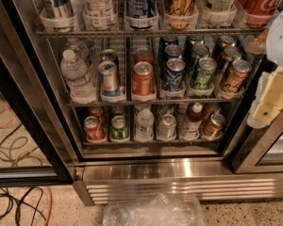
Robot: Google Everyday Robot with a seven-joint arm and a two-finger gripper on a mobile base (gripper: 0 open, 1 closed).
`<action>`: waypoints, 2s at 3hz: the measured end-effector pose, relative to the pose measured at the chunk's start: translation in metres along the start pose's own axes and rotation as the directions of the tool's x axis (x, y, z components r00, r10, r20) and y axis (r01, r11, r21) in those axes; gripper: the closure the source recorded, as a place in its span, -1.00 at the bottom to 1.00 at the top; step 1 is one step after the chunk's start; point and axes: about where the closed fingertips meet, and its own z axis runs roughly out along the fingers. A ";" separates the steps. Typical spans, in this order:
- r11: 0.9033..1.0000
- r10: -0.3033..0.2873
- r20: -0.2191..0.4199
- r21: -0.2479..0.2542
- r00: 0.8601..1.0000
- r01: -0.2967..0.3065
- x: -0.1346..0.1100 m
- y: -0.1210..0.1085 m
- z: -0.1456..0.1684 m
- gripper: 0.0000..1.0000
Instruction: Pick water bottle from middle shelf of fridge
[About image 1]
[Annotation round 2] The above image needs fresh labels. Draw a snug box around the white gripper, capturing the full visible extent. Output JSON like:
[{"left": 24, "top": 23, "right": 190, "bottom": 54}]
[{"left": 245, "top": 10, "right": 283, "bottom": 129}]

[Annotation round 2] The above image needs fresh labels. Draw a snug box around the clear water bottle front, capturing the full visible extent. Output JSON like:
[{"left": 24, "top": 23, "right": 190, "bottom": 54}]
[{"left": 60, "top": 49, "right": 96, "bottom": 105}]

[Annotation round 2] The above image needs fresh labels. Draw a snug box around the clear water bottle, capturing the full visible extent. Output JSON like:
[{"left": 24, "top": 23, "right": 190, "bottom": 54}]
[
  {"left": 64, "top": 38, "right": 91, "bottom": 66},
  {"left": 60, "top": 49, "right": 96, "bottom": 105}
]

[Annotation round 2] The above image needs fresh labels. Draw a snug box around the gold can middle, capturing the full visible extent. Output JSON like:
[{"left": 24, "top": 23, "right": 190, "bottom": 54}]
[{"left": 217, "top": 46, "right": 241, "bottom": 70}]

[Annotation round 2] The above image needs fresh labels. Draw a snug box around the red coca-cola bottle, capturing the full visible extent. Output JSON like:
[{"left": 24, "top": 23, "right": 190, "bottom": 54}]
[{"left": 238, "top": 0, "right": 281, "bottom": 27}]

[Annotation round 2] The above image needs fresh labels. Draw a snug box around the green can middle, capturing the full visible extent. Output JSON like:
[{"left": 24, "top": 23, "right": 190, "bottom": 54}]
[{"left": 189, "top": 43, "right": 209, "bottom": 64}]

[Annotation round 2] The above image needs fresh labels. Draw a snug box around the bronze can bottom shelf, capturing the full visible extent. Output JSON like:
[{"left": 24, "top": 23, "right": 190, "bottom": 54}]
[{"left": 203, "top": 114, "right": 225, "bottom": 137}]

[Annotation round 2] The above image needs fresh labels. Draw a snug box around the right fridge glass door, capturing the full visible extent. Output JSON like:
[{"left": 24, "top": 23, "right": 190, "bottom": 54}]
[{"left": 232, "top": 110, "right": 283, "bottom": 173}]

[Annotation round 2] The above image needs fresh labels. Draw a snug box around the fridge glass door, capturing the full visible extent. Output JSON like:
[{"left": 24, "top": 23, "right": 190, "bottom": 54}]
[
  {"left": 0, "top": 0, "right": 76, "bottom": 186},
  {"left": 232, "top": 110, "right": 283, "bottom": 173}
]

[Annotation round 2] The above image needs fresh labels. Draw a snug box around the blue can middle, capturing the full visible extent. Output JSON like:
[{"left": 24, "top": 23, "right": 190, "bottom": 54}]
[{"left": 163, "top": 44, "right": 182, "bottom": 62}]

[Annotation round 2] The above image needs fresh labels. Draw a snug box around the brown tea bottle bottom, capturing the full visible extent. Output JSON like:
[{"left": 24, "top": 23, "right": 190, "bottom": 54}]
[{"left": 179, "top": 103, "right": 203, "bottom": 141}]

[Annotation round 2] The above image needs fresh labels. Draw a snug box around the silver can bottom shelf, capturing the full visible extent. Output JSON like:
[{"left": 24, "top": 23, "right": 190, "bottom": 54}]
[{"left": 158, "top": 114, "right": 176, "bottom": 140}]

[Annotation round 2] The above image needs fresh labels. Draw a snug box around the steel fridge base grille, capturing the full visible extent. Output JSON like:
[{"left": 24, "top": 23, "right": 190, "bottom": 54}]
[{"left": 73, "top": 158, "right": 283, "bottom": 206}]

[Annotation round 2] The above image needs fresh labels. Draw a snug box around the green can bottom shelf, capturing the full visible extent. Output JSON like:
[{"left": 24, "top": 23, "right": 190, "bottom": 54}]
[{"left": 111, "top": 116, "right": 128, "bottom": 140}]

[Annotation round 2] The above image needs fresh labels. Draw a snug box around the white labelled bottle top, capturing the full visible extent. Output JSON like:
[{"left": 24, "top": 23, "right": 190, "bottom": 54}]
[{"left": 84, "top": 0, "right": 114, "bottom": 29}]

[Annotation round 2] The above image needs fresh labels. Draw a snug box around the red can bottom shelf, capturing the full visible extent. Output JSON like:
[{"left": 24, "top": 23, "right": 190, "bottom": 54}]
[{"left": 84, "top": 116, "right": 106, "bottom": 141}]

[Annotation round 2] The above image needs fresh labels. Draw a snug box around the clear water bottle behind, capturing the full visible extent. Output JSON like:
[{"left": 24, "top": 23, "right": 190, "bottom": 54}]
[{"left": 64, "top": 38, "right": 91, "bottom": 66}]

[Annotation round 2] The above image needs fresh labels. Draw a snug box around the left fridge glass door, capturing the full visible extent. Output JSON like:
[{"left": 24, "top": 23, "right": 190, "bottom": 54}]
[{"left": 0, "top": 0, "right": 76, "bottom": 186}]

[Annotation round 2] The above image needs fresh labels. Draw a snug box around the gold can front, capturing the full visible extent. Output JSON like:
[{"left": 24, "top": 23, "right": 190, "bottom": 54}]
[{"left": 220, "top": 59, "right": 252, "bottom": 93}]

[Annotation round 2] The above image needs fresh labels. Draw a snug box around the gold can back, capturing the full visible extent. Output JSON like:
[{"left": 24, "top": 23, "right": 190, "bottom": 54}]
[{"left": 215, "top": 35, "right": 236, "bottom": 53}]

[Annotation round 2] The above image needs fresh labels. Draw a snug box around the green can front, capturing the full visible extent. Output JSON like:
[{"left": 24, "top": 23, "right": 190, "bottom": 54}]
[{"left": 190, "top": 57, "right": 217, "bottom": 90}]

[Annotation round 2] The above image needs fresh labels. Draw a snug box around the green can back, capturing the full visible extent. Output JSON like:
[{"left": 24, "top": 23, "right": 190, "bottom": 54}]
[{"left": 186, "top": 36, "right": 205, "bottom": 46}]

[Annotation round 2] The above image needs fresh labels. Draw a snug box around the gold tall can top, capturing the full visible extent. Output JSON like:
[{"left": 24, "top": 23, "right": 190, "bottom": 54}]
[{"left": 163, "top": 0, "right": 196, "bottom": 29}]

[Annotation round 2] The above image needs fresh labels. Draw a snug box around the blue can back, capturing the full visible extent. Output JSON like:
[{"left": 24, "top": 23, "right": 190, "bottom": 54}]
[{"left": 159, "top": 36, "right": 178, "bottom": 50}]

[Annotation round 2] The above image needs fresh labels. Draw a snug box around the orange soda can behind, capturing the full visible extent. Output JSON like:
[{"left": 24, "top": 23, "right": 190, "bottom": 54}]
[{"left": 133, "top": 47, "right": 154, "bottom": 64}]

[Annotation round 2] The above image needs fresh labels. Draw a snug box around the orange soda can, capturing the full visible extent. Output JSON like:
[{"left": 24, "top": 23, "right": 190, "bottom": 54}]
[
  {"left": 132, "top": 62, "right": 154, "bottom": 96},
  {"left": 133, "top": 47, "right": 154, "bottom": 64}
]

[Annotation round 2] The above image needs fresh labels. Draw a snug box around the orange soda can front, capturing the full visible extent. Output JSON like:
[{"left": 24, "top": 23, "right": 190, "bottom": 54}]
[{"left": 132, "top": 62, "right": 154, "bottom": 96}]

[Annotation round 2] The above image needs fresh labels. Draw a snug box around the blue white can top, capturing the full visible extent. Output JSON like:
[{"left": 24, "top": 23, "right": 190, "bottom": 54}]
[{"left": 126, "top": 0, "right": 155, "bottom": 19}]

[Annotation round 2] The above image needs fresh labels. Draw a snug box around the silver blue can front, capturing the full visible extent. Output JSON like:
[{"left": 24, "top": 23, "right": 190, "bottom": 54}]
[{"left": 98, "top": 60, "right": 119, "bottom": 97}]

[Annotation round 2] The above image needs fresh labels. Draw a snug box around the silver blue can behind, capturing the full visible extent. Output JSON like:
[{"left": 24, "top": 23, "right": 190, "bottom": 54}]
[{"left": 100, "top": 49, "right": 118, "bottom": 64}]

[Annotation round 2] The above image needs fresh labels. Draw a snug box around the clear plastic bin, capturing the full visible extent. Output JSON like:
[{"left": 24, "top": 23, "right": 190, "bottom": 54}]
[{"left": 103, "top": 193, "right": 206, "bottom": 226}]

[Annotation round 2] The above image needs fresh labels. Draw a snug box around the silver blue tall can top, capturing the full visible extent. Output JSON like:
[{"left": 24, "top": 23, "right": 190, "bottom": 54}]
[{"left": 42, "top": 0, "right": 73, "bottom": 19}]

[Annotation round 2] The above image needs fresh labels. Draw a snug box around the orange cable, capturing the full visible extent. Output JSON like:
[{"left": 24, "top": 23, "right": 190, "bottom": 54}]
[{"left": 0, "top": 105, "right": 54, "bottom": 226}]

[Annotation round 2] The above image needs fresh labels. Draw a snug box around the black cable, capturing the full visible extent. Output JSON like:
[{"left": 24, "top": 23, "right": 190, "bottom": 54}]
[{"left": 0, "top": 99, "right": 48, "bottom": 226}]

